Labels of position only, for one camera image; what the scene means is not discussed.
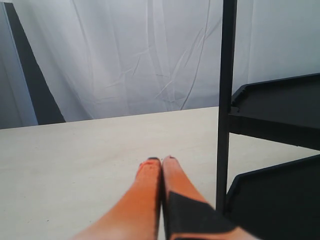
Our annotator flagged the black two-tier shelf rack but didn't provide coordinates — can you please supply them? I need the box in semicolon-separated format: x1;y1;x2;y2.
216;0;320;240

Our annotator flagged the white backdrop cloth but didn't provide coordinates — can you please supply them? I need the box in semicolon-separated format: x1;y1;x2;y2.
0;0;320;129

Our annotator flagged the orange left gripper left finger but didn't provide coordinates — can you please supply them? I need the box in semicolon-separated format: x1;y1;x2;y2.
72;157;162;240

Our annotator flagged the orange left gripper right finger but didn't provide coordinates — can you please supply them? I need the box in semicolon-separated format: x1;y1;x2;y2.
162;156;258;240

